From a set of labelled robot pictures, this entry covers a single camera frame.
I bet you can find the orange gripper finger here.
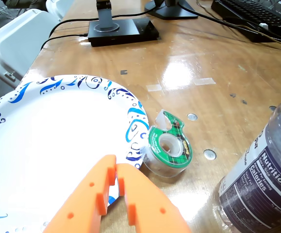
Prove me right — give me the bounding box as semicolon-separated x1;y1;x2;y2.
42;154;118;233
116;163;192;233

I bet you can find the labelled clear plastic bottle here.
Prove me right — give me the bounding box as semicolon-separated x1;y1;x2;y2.
214;93;281;233

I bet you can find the blue floral paper plate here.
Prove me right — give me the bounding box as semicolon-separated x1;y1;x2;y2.
0;74;150;233

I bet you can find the green clear tape dispenser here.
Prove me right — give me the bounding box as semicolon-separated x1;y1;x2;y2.
140;109;194;178

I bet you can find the clear tape piece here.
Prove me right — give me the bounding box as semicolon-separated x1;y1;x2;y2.
146;83;162;92
193;77;216;86

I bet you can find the black monitor stand base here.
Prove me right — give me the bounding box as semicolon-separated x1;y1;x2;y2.
87;0;160;48
144;0;199;20

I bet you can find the black keyboard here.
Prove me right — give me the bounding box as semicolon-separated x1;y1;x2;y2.
211;0;281;44

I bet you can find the black cable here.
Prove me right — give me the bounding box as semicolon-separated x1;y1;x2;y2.
40;33;89;50
48;7;160;39
179;3;281;53

